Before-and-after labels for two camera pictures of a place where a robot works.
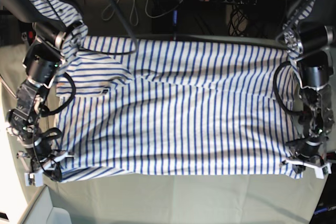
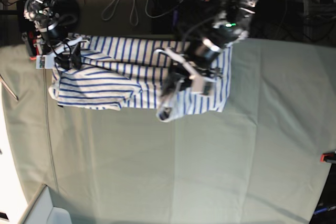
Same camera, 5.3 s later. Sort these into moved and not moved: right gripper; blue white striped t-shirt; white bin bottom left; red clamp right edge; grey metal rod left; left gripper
Moved: blue white striped t-shirt; left gripper; right gripper
Not moved: red clamp right edge; white bin bottom left; grey metal rod left
